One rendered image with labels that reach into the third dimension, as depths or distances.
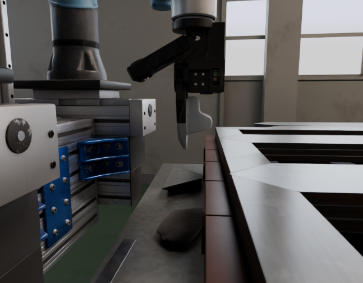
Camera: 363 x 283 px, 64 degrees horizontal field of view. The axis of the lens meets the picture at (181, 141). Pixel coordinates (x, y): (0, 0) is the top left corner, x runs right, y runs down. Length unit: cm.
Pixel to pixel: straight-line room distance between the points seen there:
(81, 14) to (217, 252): 64
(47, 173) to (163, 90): 290
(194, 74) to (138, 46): 285
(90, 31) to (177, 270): 59
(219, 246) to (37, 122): 25
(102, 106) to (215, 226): 44
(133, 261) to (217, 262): 31
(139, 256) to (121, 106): 34
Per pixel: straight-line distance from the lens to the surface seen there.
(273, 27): 304
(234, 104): 315
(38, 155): 35
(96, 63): 80
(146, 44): 331
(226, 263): 34
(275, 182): 49
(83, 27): 81
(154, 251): 65
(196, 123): 49
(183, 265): 61
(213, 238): 39
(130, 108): 72
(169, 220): 72
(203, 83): 49
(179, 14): 50
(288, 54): 303
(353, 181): 55
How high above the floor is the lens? 100
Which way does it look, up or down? 9 degrees down
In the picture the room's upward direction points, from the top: straight up
